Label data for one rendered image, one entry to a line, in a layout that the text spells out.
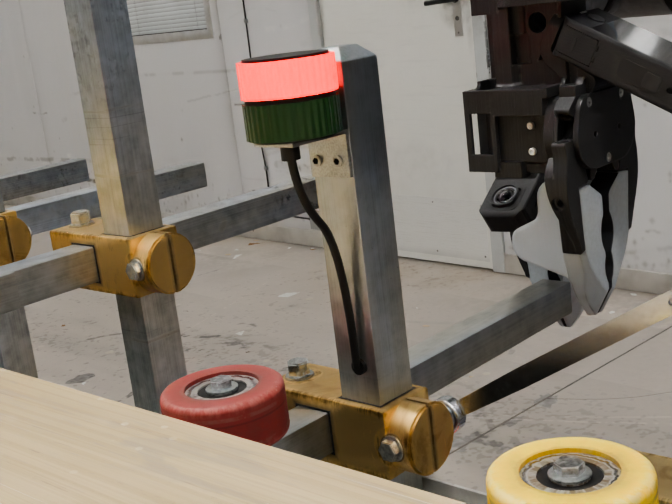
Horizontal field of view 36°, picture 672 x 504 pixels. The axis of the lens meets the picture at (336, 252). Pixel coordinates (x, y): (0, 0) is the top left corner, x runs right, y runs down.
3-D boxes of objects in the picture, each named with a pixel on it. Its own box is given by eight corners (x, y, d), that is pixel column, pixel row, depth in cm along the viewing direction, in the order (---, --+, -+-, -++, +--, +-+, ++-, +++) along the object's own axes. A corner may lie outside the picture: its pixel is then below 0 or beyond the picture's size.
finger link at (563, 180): (584, 239, 67) (575, 105, 65) (609, 241, 66) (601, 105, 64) (546, 258, 64) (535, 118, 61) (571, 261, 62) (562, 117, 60)
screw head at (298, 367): (299, 368, 78) (297, 353, 78) (319, 373, 77) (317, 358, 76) (279, 378, 77) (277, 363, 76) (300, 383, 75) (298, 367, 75)
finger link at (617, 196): (556, 292, 73) (547, 162, 71) (634, 301, 69) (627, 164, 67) (532, 304, 71) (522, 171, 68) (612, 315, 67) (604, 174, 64)
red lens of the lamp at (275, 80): (289, 88, 67) (284, 53, 67) (358, 85, 63) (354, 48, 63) (220, 102, 63) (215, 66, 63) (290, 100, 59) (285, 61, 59)
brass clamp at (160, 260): (110, 268, 95) (100, 215, 94) (206, 282, 86) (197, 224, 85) (52, 287, 91) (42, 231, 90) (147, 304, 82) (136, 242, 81)
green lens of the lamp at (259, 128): (294, 126, 68) (289, 92, 67) (363, 126, 64) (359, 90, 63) (226, 143, 64) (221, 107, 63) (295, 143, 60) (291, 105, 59)
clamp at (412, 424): (316, 422, 81) (308, 361, 79) (458, 458, 72) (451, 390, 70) (264, 450, 77) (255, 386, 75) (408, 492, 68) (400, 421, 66)
